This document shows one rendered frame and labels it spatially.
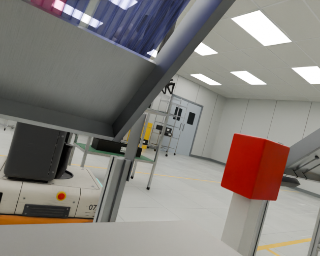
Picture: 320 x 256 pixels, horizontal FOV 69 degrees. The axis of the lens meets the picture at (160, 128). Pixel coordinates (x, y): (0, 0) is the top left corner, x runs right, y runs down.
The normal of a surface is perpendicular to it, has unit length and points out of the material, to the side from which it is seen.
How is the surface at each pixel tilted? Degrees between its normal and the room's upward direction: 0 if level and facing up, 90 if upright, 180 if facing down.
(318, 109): 90
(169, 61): 90
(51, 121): 42
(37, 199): 90
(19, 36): 132
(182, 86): 90
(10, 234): 0
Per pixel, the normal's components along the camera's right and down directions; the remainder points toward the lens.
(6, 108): 0.58, -0.62
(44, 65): 0.25, 0.76
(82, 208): 0.45, 0.11
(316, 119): -0.78, -0.22
